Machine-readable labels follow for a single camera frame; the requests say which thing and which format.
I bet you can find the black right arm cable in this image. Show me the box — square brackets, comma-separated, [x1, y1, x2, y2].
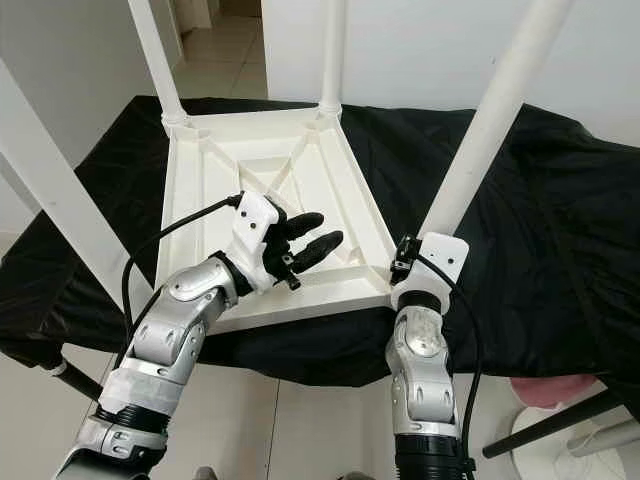
[415, 255, 486, 461]

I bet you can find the white round floor base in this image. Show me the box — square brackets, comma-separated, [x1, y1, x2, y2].
[510, 405, 640, 480]

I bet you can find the white door frame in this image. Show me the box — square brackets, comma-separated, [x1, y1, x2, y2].
[175, 0, 216, 33]

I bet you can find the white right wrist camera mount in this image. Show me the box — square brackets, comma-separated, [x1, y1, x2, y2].
[395, 232, 471, 311]

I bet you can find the pink cushion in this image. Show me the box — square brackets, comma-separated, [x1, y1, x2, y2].
[510, 375, 601, 409]

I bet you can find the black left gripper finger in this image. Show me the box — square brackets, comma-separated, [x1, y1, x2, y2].
[290, 230, 345, 276]
[280, 212, 326, 241]

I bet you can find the black table cloth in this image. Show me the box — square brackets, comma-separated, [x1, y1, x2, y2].
[0, 95, 640, 421]

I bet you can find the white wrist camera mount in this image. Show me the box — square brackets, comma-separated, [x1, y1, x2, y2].
[395, 232, 471, 311]
[225, 192, 286, 294]

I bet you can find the white plastic pipe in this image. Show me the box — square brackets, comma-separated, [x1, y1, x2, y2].
[565, 420, 640, 456]

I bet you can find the white plastic table leg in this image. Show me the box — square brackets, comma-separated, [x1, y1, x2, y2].
[128, 0, 191, 126]
[418, 0, 576, 241]
[0, 60, 156, 311]
[318, 0, 348, 116]

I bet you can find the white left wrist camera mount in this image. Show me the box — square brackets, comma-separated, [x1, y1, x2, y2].
[225, 192, 286, 294]

